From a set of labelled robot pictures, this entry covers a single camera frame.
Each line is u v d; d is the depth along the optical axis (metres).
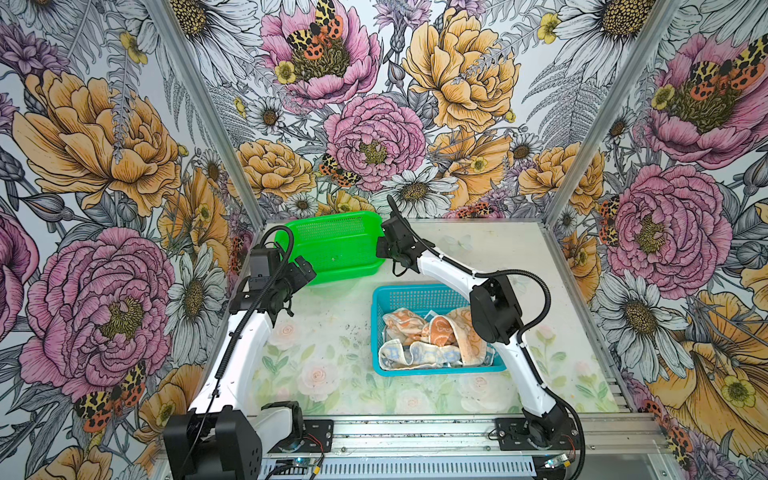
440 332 0.81
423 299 0.94
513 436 0.74
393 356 0.79
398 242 0.79
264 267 0.61
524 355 0.63
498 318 0.61
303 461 0.71
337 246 1.18
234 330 0.49
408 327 0.87
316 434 0.74
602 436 0.76
